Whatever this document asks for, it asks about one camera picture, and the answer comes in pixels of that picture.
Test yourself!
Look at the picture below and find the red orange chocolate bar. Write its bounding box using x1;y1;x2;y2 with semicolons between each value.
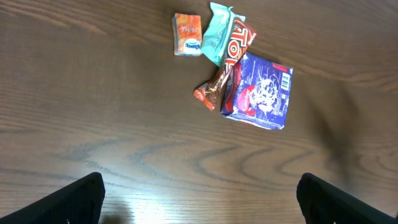
193;18;256;111

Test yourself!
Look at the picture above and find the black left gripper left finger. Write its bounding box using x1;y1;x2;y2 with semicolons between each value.
1;172;105;224

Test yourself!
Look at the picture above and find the orange small snack box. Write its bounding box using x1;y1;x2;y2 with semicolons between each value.
172;13;202;56

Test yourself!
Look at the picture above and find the purple snack packet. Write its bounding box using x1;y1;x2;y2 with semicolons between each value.
221;52;293;129

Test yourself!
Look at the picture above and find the teal snack wrapper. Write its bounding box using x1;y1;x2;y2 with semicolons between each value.
201;2;246;67

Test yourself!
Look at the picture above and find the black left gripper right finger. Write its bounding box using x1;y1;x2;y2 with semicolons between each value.
296;173;397;224

